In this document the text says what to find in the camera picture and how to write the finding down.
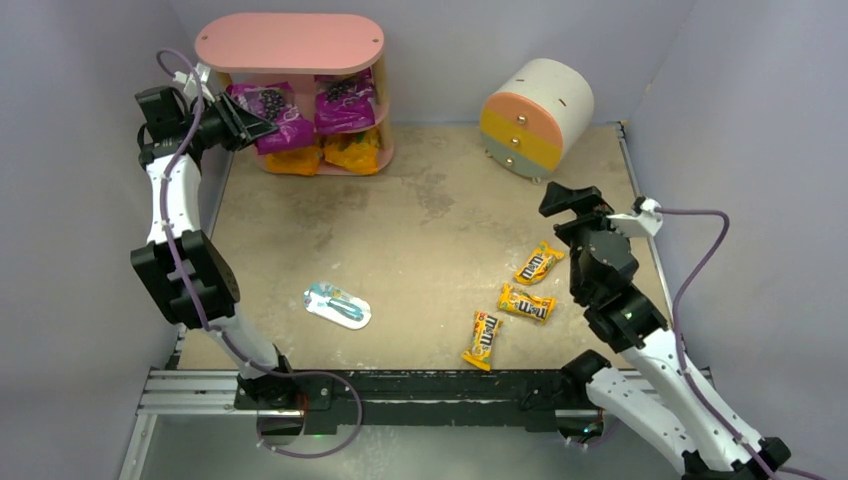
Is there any yellow M&M bag top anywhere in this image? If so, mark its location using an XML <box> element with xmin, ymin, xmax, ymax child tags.
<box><xmin>513</xmin><ymin>240</ymin><xmax>567</xmax><ymax>285</ymax></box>

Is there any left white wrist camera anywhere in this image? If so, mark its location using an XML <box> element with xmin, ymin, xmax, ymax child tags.
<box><xmin>172</xmin><ymin>62</ymin><xmax>215</xmax><ymax>102</ymax></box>

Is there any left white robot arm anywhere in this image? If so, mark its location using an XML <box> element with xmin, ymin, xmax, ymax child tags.
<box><xmin>130</xmin><ymin>86</ymin><xmax>298</xmax><ymax>404</ymax></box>

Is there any purple cable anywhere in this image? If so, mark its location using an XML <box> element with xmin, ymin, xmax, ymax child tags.
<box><xmin>155</xmin><ymin>47</ymin><xmax>364</xmax><ymax>460</ymax></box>
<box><xmin>566</xmin><ymin>207</ymin><xmax>829</xmax><ymax>480</ymax></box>

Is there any round pastel drawer cabinet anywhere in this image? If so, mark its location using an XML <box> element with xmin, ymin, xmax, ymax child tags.
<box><xmin>479</xmin><ymin>58</ymin><xmax>595</xmax><ymax>183</ymax></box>

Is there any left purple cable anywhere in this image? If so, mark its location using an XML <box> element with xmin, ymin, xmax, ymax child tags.
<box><xmin>155</xmin><ymin>47</ymin><xmax>364</xmax><ymax>460</ymax></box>

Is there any yellow M&M bag middle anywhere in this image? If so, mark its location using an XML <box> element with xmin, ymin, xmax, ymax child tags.
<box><xmin>497</xmin><ymin>283</ymin><xmax>557</xmax><ymax>324</ymax></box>

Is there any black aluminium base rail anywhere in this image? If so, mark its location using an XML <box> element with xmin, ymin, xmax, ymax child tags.
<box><xmin>139</xmin><ymin>369</ymin><xmax>599</xmax><ymax>435</ymax></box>

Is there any yellow M&M bag bottom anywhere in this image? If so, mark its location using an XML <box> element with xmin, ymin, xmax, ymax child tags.
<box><xmin>461</xmin><ymin>311</ymin><xmax>502</xmax><ymax>371</ymax></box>

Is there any purple grape candy bag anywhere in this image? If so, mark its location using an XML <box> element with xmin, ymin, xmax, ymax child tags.
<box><xmin>226</xmin><ymin>82</ymin><xmax>315</xmax><ymax>155</ymax></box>
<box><xmin>314</xmin><ymin>69</ymin><xmax>376</xmax><ymax>135</ymax></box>

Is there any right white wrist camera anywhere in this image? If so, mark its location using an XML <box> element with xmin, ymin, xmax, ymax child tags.
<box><xmin>606</xmin><ymin>196</ymin><xmax>664</xmax><ymax>238</ymax></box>

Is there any blue toy blister pack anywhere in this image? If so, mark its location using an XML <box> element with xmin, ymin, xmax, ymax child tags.
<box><xmin>303</xmin><ymin>281</ymin><xmax>372</xmax><ymax>330</ymax></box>

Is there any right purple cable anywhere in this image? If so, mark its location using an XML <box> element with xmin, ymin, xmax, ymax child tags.
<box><xmin>566</xmin><ymin>207</ymin><xmax>829</xmax><ymax>480</ymax></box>

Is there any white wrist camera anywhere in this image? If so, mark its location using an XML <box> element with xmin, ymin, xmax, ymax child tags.
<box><xmin>172</xmin><ymin>62</ymin><xmax>215</xmax><ymax>102</ymax></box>
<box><xmin>606</xmin><ymin>196</ymin><xmax>664</xmax><ymax>238</ymax></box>

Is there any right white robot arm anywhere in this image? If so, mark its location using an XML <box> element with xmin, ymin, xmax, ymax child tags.
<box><xmin>539</xmin><ymin>182</ymin><xmax>791</xmax><ymax>479</ymax></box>

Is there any yellow m&m bag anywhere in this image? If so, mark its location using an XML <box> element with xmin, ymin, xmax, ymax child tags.
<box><xmin>497</xmin><ymin>283</ymin><xmax>557</xmax><ymax>324</ymax></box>
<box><xmin>461</xmin><ymin>311</ymin><xmax>502</xmax><ymax>371</ymax></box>
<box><xmin>513</xmin><ymin>240</ymin><xmax>567</xmax><ymax>285</ymax></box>

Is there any orange gummy candy bag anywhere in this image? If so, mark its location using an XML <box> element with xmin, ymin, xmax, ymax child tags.
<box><xmin>265</xmin><ymin>146</ymin><xmax>322</xmax><ymax>176</ymax></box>
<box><xmin>322</xmin><ymin>128</ymin><xmax>381</xmax><ymax>175</ymax></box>

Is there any pink three-tier shelf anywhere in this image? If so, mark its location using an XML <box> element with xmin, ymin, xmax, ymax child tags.
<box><xmin>194</xmin><ymin>12</ymin><xmax>394</xmax><ymax>169</ymax></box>

